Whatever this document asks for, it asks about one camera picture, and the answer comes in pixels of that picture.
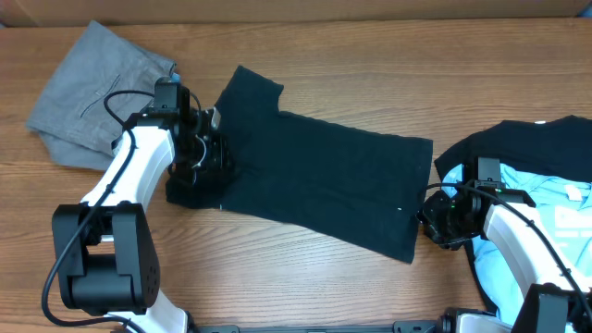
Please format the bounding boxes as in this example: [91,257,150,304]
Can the light blue t-shirt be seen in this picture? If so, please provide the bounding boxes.
[441,162,592,327]

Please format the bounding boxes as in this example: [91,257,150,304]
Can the folded grey trousers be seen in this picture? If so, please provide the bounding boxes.
[26,21,176,170]

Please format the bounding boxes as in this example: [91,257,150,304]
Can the black t-shirt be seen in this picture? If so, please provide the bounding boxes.
[166,66,433,264]

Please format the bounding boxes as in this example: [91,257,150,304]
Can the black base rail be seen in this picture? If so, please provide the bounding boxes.
[189,320,437,333]

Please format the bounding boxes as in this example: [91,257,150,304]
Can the folded blue garment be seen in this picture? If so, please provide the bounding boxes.
[170,72,181,83]

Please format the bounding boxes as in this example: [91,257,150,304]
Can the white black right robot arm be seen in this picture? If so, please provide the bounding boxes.
[416,157,591,333]

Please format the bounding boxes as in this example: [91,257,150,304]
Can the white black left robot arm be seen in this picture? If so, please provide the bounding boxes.
[41,78,234,332]

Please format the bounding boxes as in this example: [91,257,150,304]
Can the black garment under pile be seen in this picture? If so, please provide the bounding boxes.
[434,115,592,315]

